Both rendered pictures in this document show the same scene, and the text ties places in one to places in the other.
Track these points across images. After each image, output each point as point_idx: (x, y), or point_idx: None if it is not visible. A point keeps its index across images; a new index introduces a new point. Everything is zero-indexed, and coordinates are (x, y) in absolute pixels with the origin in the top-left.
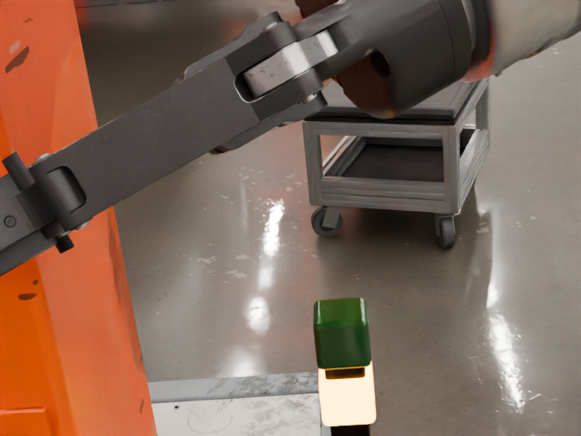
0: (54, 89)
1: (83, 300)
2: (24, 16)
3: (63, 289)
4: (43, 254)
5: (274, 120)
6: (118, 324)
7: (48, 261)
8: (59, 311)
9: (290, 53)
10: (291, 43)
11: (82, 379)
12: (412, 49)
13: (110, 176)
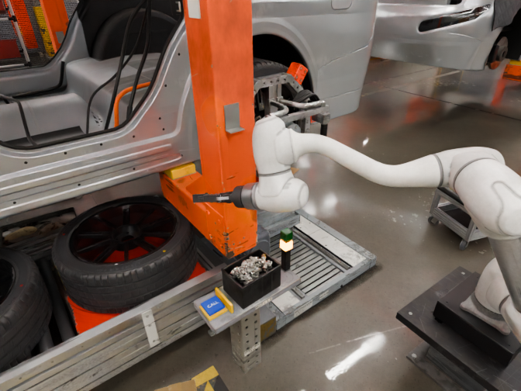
0: (240, 181)
1: (236, 207)
2: (236, 172)
3: (230, 205)
4: None
5: (225, 202)
6: (248, 212)
7: None
8: (228, 207)
9: (217, 198)
10: (218, 197)
11: (231, 216)
12: (235, 202)
13: (206, 199)
